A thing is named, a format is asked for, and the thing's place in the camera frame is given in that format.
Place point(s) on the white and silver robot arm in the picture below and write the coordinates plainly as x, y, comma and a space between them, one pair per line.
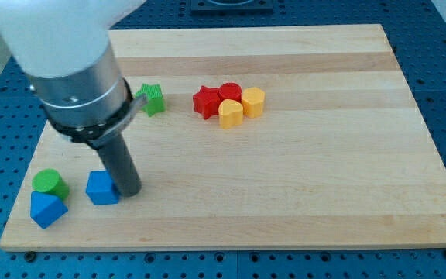
64, 49

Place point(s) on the yellow hexagon block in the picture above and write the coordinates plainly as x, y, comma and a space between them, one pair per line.
253, 101

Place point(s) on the yellow heart block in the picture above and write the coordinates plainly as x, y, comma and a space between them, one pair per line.
230, 113

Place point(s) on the red star block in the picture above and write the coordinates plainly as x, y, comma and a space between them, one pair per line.
206, 102

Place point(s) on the red cylinder block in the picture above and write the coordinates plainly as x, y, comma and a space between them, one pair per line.
231, 91

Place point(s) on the green star block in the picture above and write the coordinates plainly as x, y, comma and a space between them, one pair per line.
154, 96

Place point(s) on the light wooden board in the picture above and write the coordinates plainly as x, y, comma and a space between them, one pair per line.
340, 159

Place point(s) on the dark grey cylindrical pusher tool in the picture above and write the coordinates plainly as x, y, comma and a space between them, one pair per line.
116, 158

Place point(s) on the blue cube block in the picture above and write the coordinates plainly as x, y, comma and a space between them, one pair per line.
101, 189

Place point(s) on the green cylinder block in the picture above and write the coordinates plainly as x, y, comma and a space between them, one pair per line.
49, 181

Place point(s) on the blue pentagon block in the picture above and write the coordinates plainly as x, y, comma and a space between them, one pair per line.
45, 209

